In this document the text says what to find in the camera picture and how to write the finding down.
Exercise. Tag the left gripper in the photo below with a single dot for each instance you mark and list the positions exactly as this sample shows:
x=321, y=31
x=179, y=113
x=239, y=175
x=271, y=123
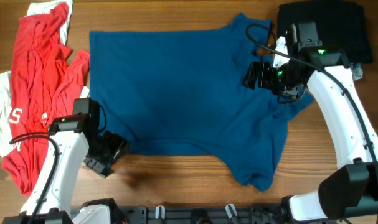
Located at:
x=107, y=153

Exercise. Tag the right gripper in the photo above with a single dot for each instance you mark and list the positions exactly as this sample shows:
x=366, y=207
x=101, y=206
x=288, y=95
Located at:
x=264, y=76

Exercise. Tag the blue t-shirt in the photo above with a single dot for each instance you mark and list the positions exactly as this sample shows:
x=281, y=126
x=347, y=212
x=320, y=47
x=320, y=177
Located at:
x=181, y=94

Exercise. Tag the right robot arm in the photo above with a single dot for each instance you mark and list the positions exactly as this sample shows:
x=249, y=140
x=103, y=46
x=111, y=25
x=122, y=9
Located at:
x=303, y=64

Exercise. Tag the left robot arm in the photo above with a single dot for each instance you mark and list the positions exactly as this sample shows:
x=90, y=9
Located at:
x=73, y=140

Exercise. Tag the red t-shirt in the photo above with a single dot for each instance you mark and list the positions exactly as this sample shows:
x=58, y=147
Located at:
x=43, y=85

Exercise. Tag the folded grey garment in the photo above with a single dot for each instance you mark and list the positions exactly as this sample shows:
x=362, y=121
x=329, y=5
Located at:
x=357, y=72

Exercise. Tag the folded black garment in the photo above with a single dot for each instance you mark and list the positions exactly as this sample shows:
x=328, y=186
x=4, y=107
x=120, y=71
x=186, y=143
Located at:
x=339, y=23

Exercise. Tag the white t-shirt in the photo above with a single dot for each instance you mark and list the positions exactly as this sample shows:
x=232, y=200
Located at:
x=5, y=96

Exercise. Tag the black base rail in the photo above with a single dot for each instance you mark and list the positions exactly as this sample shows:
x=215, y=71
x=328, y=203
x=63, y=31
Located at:
x=207, y=214

